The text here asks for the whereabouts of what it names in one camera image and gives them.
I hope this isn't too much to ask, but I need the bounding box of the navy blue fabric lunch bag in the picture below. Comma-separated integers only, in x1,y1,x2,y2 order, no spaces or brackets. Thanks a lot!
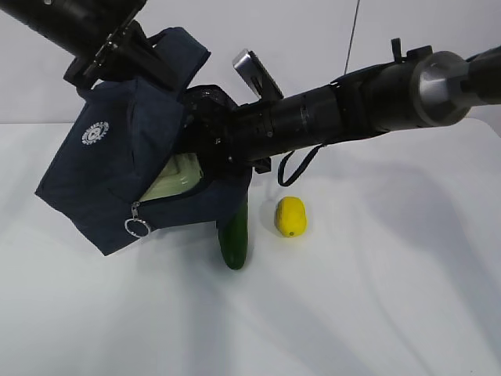
36,27,252,255

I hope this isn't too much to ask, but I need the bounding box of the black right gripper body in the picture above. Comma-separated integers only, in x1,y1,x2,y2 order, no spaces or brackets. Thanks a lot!
183,85,272,174

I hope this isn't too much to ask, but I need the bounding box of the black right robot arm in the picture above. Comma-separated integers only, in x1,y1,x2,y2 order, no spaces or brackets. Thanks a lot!
179,40,500,174

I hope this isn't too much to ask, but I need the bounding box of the green lidded glass food container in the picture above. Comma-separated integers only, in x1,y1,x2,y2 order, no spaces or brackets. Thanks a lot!
139,153,204,202

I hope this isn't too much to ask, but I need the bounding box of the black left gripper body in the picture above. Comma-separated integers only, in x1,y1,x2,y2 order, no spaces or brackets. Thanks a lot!
63,19,164,87

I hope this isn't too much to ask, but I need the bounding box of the green cucumber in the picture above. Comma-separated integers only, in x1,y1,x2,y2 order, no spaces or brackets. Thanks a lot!
218,196,249,270

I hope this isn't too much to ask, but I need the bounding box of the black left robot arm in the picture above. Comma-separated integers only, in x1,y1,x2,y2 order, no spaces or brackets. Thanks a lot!
1,0,178,90

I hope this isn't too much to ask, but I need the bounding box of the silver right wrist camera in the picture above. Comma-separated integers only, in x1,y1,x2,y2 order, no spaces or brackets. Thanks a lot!
232,49,284,101

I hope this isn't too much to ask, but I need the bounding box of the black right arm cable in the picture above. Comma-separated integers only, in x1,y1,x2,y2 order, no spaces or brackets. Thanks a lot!
276,143,328,187

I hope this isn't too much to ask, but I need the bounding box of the yellow lemon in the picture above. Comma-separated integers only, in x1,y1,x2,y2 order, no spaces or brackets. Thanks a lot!
275,196,308,237

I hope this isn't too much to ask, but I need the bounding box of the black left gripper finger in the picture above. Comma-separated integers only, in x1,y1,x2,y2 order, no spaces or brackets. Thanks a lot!
144,47,186,92

